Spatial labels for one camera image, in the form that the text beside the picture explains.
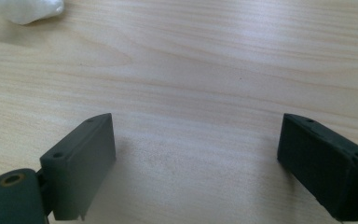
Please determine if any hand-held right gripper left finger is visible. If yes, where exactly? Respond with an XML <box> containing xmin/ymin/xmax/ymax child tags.
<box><xmin>39</xmin><ymin>112</ymin><xmax>117</xmax><ymax>222</ymax></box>

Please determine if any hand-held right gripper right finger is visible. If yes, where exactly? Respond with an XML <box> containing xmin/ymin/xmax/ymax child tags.
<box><xmin>276</xmin><ymin>113</ymin><xmax>358</xmax><ymax>222</ymax></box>

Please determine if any white crumpled tissue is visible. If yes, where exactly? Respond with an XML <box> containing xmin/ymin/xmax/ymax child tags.
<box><xmin>0</xmin><ymin>0</ymin><xmax>65</xmax><ymax>26</ymax></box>

